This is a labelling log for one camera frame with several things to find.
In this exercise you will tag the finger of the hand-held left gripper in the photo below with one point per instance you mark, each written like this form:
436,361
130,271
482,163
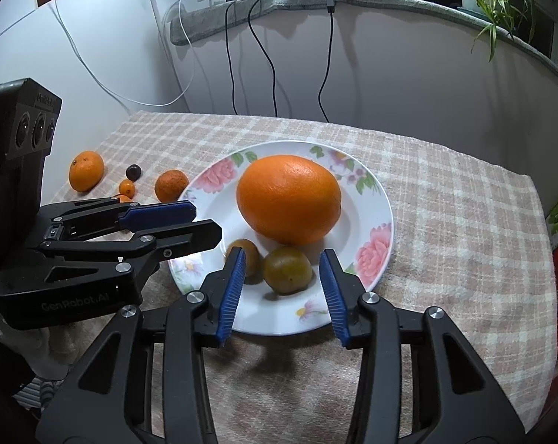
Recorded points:
163,213
191,238

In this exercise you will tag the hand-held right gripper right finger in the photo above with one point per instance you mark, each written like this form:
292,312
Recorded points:
334,300

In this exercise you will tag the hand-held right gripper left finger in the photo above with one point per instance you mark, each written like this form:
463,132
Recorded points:
230,296

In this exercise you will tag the small dark orange mandarin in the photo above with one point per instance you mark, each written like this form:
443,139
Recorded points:
170,185

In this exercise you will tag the tiny orange kumquat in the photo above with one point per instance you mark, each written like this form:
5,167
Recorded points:
124,198
127,188

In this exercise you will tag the dark grape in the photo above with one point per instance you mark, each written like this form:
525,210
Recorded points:
133,172

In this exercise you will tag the white floral plate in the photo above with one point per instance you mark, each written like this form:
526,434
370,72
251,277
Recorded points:
279,314

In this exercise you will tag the small light orange mandarin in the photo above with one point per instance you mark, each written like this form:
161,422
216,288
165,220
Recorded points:
86,171

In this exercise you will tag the brownish small fruit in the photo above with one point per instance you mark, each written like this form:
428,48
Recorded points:
252,259

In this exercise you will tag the greenish yellow plum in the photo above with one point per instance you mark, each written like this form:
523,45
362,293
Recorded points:
288,270

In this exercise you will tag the large smooth orange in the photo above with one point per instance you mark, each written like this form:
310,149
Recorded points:
288,199

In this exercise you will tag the pink checked blanket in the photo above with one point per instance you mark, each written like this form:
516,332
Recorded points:
445,240

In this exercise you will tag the white fleece cloth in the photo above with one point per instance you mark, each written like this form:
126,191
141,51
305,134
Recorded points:
52,347

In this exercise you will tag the striped cloth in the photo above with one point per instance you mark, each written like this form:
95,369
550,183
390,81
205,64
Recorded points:
38,391

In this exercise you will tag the grey sill cloth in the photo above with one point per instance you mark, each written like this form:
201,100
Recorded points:
283,2

